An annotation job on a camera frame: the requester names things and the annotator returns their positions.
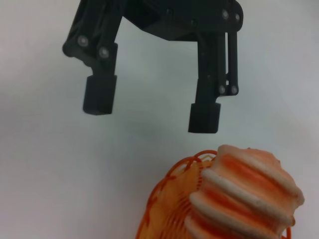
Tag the orange striped bread roll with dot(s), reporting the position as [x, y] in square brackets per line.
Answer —
[244, 189]

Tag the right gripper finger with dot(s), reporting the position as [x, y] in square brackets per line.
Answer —
[204, 117]
[99, 94]

